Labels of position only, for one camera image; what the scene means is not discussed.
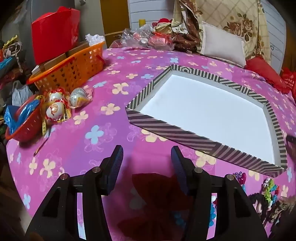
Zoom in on brown floral cloth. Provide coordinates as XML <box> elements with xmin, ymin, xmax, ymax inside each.
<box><xmin>171</xmin><ymin>29</ymin><xmax>202</xmax><ymax>53</ymax></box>

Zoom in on red satin hair bow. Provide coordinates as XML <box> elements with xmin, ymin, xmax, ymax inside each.
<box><xmin>117</xmin><ymin>173</ymin><xmax>195</xmax><ymax>239</ymax></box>

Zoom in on white tissue paper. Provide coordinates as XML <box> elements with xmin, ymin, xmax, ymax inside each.
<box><xmin>85</xmin><ymin>34</ymin><xmax>105</xmax><ymax>46</ymax></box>

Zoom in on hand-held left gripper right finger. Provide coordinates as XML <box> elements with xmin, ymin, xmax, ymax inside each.
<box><xmin>171</xmin><ymin>146</ymin><xmax>270</xmax><ymax>241</ymax></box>

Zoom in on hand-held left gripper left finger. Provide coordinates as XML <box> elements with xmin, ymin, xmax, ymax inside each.
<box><xmin>25</xmin><ymin>145</ymin><xmax>124</xmax><ymax>241</ymax></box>

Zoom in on pink flowered bed sheet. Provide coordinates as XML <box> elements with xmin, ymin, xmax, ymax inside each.
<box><xmin>6</xmin><ymin>46</ymin><xmax>296</xmax><ymax>241</ymax></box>

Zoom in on white red egg ornament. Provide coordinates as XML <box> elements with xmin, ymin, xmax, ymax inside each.
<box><xmin>46</xmin><ymin>102</ymin><xmax>65</xmax><ymax>121</ymax></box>
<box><xmin>47</xmin><ymin>90</ymin><xmax>63</xmax><ymax>103</ymax></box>

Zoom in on red plush toy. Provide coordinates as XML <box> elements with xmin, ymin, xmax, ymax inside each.
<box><xmin>153</xmin><ymin>18</ymin><xmax>173</xmax><ymax>33</ymax></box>

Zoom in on blue bead bracelet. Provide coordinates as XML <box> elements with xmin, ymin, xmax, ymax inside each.
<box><xmin>173</xmin><ymin>195</ymin><xmax>218</xmax><ymax>229</ymax></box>

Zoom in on yellow wooden cabinet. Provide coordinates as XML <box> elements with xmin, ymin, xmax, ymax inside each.
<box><xmin>100</xmin><ymin>0</ymin><xmax>130</xmax><ymax>42</ymax></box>

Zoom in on white printed egg ornament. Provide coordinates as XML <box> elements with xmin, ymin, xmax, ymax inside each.
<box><xmin>70</xmin><ymin>87</ymin><xmax>90</xmax><ymax>108</ymax></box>

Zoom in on wrapped toy eggs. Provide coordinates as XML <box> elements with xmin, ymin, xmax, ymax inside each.
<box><xmin>35</xmin><ymin>94</ymin><xmax>73</xmax><ymax>137</ymax></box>

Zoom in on colourful spiral hair ties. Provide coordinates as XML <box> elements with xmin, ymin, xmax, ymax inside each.
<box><xmin>232</xmin><ymin>171</ymin><xmax>247</xmax><ymax>189</ymax></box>

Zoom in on thin red stick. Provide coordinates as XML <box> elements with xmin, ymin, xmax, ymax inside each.
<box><xmin>33</xmin><ymin>137</ymin><xmax>51</xmax><ymax>156</ymax></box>

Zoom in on leopard print hair bow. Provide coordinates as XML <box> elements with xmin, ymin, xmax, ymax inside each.
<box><xmin>248</xmin><ymin>192</ymin><xmax>296</xmax><ymax>226</ymax></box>

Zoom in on white plastic bag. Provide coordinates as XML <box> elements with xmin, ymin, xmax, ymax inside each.
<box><xmin>11</xmin><ymin>81</ymin><xmax>34</xmax><ymax>107</ymax></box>

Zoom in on brown cardboard box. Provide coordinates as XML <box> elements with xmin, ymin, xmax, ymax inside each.
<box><xmin>35</xmin><ymin>53</ymin><xmax>68</xmax><ymax>71</ymax></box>
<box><xmin>66</xmin><ymin>42</ymin><xmax>93</xmax><ymax>57</ymax></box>

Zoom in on clear plastic bag of packets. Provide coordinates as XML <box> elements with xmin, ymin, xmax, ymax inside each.
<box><xmin>115</xmin><ymin>24</ymin><xmax>176</xmax><ymax>50</ymax></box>

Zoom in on red plastic colander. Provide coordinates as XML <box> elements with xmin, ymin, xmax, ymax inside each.
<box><xmin>5</xmin><ymin>98</ymin><xmax>48</xmax><ymax>142</ymax></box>

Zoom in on striped cardboard box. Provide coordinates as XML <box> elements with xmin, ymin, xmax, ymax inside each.
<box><xmin>125</xmin><ymin>64</ymin><xmax>288</xmax><ymax>178</ymax></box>

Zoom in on white pillow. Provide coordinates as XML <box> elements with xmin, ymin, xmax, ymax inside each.
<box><xmin>200</xmin><ymin>21</ymin><xmax>247</xmax><ymax>67</ymax></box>

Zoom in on green white bead bracelet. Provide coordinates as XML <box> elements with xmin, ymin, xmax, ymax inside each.
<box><xmin>262</xmin><ymin>178</ymin><xmax>281</xmax><ymax>207</ymax></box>

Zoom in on blue plastic bag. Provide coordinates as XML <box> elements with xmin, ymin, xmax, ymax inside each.
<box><xmin>3</xmin><ymin>100</ymin><xmax>44</xmax><ymax>133</ymax></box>

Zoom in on pile of colourful clothes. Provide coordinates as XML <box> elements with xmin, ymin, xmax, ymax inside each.
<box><xmin>0</xmin><ymin>35</ymin><xmax>29</xmax><ymax>87</ymax></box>

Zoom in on red printed bag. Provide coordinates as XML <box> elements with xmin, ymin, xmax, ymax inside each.
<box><xmin>281</xmin><ymin>68</ymin><xmax>296</xmax><ymax>93</ymax></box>

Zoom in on orange plastic basket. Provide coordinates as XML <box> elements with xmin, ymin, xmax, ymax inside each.
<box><xmin>26</xmin><ymin>41</ymin><xmax>105</xmax><ymax>93</ymax></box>

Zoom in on beige floral quilt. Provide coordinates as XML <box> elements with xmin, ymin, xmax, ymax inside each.
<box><xmin>173</xmin><ymin>0</ymin><xmax>271</xmax><ymax>61</ymax></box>

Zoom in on red cushion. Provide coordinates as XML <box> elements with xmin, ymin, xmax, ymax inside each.
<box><xmin>245</xmin><ymin>56</ymin><xmax>290</xmax><ymax>93</ymax></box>

